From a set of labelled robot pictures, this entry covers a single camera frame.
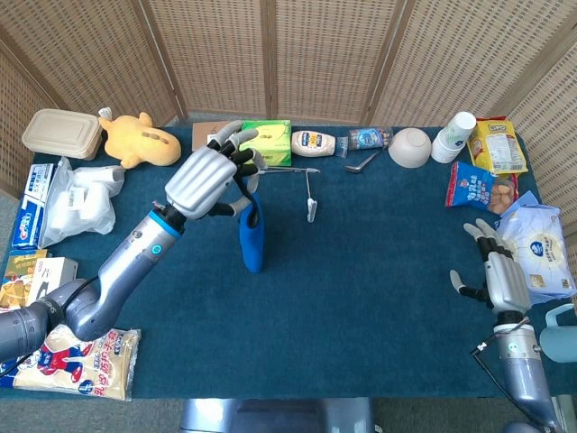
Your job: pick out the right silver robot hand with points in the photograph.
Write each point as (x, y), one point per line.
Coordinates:
(507, 284)

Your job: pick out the beige bowl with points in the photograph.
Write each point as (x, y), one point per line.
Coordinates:
(410, 146)

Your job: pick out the white plastic bag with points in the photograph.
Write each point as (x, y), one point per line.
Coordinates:
(81, 203)

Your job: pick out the white box black print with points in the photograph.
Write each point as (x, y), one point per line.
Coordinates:
(54, 270)

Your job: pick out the beige lidded lunch box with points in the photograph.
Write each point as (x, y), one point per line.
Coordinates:
(61, 133)

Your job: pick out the mayonnaise squeeze bottle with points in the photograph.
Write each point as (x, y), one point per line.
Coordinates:
(313, 143)

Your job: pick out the woven folding screen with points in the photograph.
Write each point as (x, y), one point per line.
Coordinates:
(315, 54)

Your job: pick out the brown cardboard box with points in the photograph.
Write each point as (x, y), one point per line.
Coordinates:
(200, 135)

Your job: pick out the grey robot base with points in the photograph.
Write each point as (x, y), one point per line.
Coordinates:
(270, 415)

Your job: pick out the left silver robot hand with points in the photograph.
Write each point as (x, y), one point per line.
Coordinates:
(200, 180)

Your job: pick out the blue carpet table mat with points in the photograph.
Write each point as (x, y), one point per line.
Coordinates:
(360, 293)

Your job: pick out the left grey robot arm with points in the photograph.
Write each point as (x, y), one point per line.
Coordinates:
(130, 266)

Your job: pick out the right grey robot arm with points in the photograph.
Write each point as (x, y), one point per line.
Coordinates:
(523, 370)

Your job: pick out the stack of paper cups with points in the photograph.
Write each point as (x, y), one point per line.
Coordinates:
(451, 144)

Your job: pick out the yellow snack bag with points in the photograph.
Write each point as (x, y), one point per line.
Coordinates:
(498, 149)

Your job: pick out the white toothpaste box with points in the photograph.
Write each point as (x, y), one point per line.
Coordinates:
(38, 180)

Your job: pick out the green tissue pack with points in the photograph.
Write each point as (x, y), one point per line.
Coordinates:
(275, 135)

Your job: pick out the beige glove pack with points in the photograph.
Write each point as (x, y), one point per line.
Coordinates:
(112, 365)

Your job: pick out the yellow plush toy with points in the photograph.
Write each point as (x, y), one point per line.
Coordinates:
(140, 144)

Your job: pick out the grey and blue cloth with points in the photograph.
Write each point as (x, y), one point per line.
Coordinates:
(252, 243)

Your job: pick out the yellow snack box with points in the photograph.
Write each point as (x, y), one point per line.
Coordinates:
(15, 279)

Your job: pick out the blue toothpaste box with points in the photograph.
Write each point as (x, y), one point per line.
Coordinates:
(27, 230)

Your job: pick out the red and blue snack bag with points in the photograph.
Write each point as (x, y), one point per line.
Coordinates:
(6, 379)

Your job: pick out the clear plastic water bottle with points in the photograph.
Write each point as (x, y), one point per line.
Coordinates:
(367, 137)

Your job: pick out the blue cookie snack bag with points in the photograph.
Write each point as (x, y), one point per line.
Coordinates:
(473, 187)

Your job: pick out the pale blue tissue bag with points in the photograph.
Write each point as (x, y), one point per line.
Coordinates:
(541, 252)

